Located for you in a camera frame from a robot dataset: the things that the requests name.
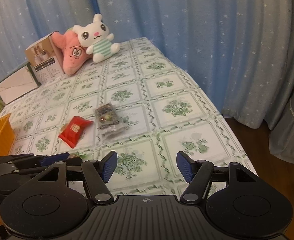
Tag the brown product carton box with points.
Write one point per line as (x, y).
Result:
(45, 59)

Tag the red snack packet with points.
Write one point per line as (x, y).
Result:
(73, 130)

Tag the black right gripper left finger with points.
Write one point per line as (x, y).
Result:
(96, 174)

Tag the clear dark snack pack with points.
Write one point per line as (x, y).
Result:
(108, 121)

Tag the green brown candy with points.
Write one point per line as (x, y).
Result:
(78, 155)

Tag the pink starfish plush toy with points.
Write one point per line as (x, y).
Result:
(74, 54)

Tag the brown clear wrapped candy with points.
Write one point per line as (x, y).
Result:
(62, 128)

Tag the blue star curtain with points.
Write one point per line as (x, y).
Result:
(240, 52)

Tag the white bunny plush toy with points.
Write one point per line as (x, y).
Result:
(97, 39)

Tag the white green flat box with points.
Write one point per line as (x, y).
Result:
(20, 82)

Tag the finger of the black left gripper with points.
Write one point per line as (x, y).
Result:
(76, 161)
(54, 158)

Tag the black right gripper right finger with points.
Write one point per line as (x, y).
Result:
(197, 174)

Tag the floral green white tablecloth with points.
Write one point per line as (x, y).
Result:
(163, 109)

